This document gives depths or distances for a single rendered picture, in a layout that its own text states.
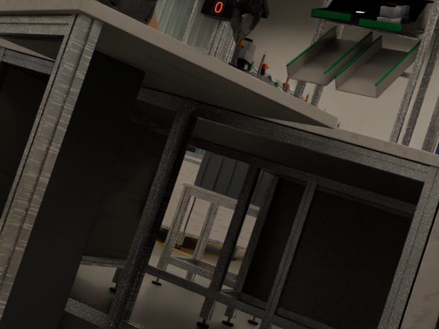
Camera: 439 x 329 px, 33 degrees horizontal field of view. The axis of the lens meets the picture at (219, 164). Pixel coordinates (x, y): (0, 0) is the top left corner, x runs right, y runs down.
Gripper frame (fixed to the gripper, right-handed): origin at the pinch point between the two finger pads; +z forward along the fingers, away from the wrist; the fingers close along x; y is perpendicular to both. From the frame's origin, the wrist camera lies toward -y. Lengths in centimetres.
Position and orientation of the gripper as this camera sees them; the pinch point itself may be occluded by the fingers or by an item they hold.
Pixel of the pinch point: (238, 39)
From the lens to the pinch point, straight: 232.7
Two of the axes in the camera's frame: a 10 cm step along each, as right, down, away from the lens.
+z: -3.2, 9.5, -0.4
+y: -3.8, -1.7, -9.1
